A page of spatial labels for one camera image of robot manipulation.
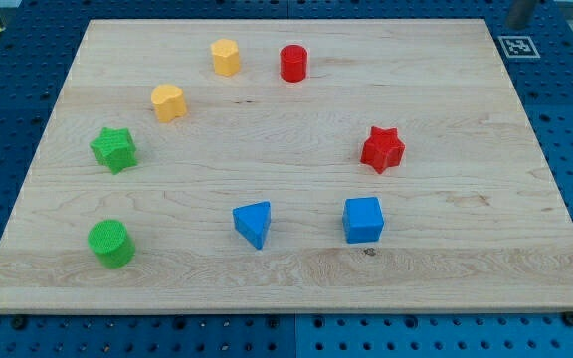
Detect red star block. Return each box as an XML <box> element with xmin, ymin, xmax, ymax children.
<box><xmin>360</xmin><ymin>126</ymin><xmax>406</xmax><ymax>174</ymax></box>

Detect green star block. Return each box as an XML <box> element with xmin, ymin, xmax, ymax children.
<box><xmin>90</xmin><ymin>127</ymin><xmax>137</xmax><ymax>174</ymax></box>

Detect blue triangle block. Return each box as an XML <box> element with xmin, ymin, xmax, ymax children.
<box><xmin>232</xmin><ymin>201</ymin><xmax>271</xmax><ymax>250</ymax></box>

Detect blue cube block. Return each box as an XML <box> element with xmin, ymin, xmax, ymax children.
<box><xmin>342</xmin><ymin>197</ymin><xmax>384</xmax><ymax>244</ymax></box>

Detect red cylinder block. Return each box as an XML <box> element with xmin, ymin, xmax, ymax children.
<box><xmin>280</xmin><ymin>44</ymin><xmax>308</xmax><ymax>83</ymax></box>

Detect yellow hexagon block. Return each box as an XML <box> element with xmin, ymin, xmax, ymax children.
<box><xmin>210</xmin><ymin>39</ymin><xmax>241</xmax><ymax>77</ymax></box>

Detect yellow heart block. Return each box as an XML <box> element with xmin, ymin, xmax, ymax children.
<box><xmin>150</xmin><ymin>84</ymin><xmax>188</xmax><ymax>123</ymax></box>

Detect green cylinder block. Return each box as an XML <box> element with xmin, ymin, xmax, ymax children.
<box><xmin>88</xmin><ymin>219</ymin><xmax>135</xmax><ymax>269</ymax></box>

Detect wooden board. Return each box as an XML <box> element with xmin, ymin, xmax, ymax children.
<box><xmin>0</xmin><ymin>19</ymin><xmax>573</xmax><ymax>315</ymax></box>

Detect white fiducial marker tag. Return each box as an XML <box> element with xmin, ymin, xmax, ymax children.
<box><xmin>498</xmin><ymin>36</ymin><xmax>540</xmax><ymax>59</ymax></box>

